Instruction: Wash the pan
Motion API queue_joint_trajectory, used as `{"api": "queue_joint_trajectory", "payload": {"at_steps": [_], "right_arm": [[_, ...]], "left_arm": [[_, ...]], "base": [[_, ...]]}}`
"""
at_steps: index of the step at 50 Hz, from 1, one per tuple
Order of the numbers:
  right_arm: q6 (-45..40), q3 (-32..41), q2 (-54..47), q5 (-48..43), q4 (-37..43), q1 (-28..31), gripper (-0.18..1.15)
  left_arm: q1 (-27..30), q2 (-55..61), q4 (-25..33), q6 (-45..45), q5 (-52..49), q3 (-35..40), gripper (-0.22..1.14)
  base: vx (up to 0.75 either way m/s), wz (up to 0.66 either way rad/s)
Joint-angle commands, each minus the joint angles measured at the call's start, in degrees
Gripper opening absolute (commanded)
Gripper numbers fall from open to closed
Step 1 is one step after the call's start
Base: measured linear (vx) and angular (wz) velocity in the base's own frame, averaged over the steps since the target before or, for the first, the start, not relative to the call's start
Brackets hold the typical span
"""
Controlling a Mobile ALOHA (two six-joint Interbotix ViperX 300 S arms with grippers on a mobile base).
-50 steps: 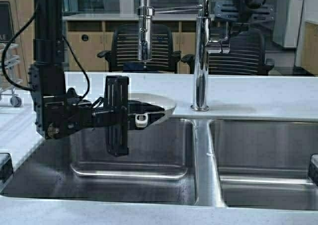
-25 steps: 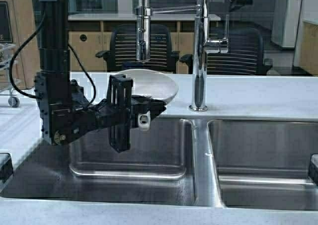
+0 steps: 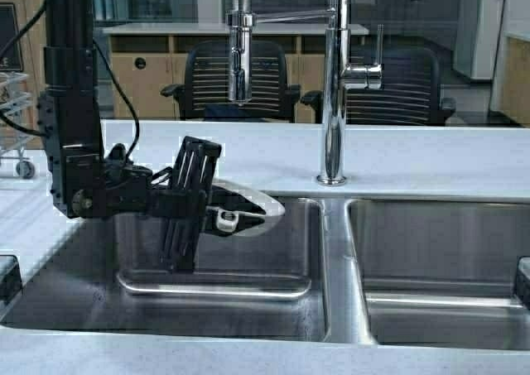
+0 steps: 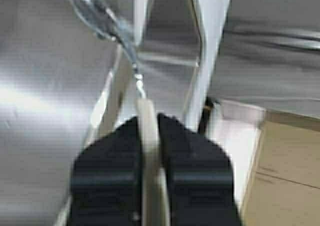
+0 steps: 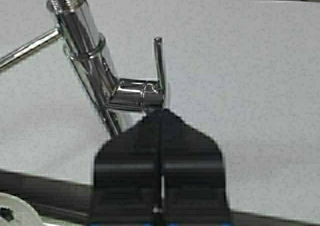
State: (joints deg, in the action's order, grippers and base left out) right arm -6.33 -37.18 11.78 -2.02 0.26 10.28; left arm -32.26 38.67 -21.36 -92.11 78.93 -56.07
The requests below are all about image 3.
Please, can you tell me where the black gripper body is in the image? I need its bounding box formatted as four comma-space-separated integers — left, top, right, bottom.
104, 136, 222, 272

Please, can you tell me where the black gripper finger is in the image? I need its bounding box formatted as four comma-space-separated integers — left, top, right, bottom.
209, 185, 266, 215
202, 209, 265, 237

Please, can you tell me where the white frying pan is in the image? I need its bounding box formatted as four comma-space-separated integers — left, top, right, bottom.
203, 179, 286, 238

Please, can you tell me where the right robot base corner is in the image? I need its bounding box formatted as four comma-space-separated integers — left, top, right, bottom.
513, 257, 530, 309

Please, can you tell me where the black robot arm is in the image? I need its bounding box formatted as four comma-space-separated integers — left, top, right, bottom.
38, 0, 266, 272

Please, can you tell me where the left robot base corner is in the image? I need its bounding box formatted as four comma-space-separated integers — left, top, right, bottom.
0, 255, 22, 309

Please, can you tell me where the left black office chair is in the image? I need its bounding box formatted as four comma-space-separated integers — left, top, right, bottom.
160, 40, 301, 123

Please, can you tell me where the black office chair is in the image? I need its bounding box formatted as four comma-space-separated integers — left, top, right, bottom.
345, 46, 456, 127
160, 40, 301, 123

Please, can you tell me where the wooden shelf cabinet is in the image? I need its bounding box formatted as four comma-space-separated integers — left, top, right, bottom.
101, 22, 370, 123

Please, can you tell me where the chrome pull-down sprayer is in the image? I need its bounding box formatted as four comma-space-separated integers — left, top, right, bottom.
225, 0, 255, 105

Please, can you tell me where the stainless double sink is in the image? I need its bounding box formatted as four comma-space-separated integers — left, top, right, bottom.
1, 197, 529, 351

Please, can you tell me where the chrome kitchen faucet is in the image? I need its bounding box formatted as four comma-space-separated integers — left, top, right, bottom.
256, 0, 384, 186

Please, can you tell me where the right black office chair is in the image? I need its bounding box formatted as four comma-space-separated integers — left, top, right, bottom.
345, 46, 456, 127

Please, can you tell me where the cardboard box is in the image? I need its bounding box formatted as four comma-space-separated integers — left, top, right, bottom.
1, 0, 46, 130

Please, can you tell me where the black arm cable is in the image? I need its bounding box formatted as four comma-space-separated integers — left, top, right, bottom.
0, 0, 142, 161

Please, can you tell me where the wire dish rack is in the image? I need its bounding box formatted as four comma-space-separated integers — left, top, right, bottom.
1, 71, 36, 180

